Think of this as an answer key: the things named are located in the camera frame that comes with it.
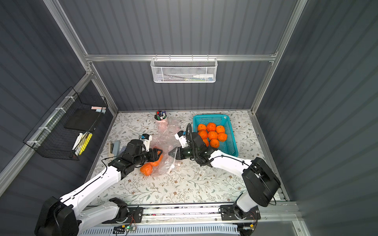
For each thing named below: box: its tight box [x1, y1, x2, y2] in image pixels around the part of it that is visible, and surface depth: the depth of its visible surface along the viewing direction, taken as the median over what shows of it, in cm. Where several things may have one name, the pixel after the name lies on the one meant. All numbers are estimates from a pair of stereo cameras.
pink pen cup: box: [154, 110, 168, 132], surface depth 104 cm
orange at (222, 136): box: [217, 132, 228, 143], surface depth 101 cm
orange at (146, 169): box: [139, 162, 154, 177], surface depth 84 cm
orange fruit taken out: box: [206, 122, 217, 132], surface depth 104 cm
